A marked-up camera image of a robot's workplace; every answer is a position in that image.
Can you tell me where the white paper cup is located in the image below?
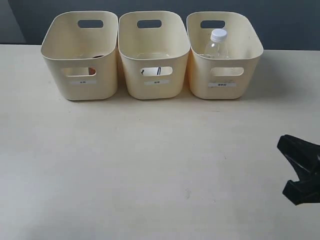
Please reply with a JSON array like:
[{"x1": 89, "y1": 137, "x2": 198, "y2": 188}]
[{"x1": 140, "y1": 66, "x2": 173, "y2": 77}]

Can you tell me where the middle cream plastic bin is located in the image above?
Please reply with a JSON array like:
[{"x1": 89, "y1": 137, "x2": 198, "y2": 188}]
[{"x1": 118, "y1": 10, "x2": 191, "y2": 100}]

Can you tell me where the left cream plastic bin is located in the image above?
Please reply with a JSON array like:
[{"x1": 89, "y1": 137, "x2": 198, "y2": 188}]
[{"x1": 40, "y1": 11, "x2": 119, "y2": 101}]

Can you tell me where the cream plastic bin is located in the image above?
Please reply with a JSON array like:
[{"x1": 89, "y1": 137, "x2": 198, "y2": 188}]
[
  {"x1": 118, "y1": 10, "x2": 191, "y2": 100},
  {"x1": 186, "y1": 11, "x2": 264, "y2": 100},
  {"x1": 40, "y1": 11, "x2": 119, "y2": 101}
]

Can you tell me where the right cream plastic bin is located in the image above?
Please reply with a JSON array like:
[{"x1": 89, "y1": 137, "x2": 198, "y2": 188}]
[{"x1": 186, "y1": 11, "x2": 264, "y2": 100}]

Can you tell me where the brown wooden cup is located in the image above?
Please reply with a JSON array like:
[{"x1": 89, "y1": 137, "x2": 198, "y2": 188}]
[{"x1": 88, "y1": 55, "x2": 103, "y2": 76}]

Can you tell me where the clear plastic bottle white cap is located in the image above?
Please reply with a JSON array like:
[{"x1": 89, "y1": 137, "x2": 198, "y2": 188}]
[{"x1": 203, "y1": 28, "x2": 229, "y2": 59}]

